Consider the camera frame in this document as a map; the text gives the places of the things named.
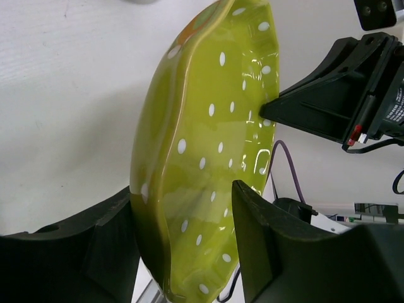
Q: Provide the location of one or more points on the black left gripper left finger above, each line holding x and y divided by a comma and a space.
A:
91, 256

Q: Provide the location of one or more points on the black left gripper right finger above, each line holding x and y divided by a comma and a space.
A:
285, 259

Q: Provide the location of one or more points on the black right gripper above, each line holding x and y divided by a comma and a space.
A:
354, 95

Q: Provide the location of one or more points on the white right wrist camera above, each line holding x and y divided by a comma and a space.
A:
379, 14

